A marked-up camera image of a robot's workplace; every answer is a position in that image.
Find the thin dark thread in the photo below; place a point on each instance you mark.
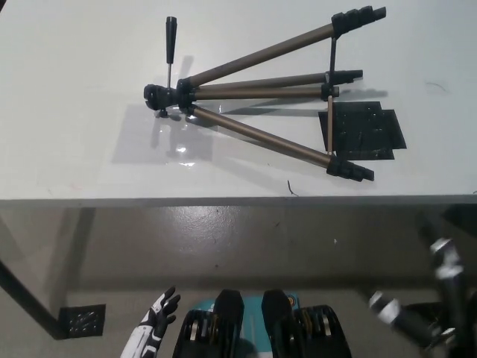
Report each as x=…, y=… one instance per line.
x=291, y=190

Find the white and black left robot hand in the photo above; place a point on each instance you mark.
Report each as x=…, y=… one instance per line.
x=149, y=328

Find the bronze and black camera tripod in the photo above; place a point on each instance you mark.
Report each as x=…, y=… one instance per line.
x=160, y=96

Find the black table foot plate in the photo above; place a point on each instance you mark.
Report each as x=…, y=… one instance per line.
x=82, y=321

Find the black metal table leg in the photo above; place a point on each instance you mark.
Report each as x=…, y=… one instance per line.
x=30, y=298

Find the clear glossy tape patch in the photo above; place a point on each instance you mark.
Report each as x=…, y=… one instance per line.
x=149, y=138

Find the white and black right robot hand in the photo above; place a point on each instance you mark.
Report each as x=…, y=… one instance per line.
x=449, y=268

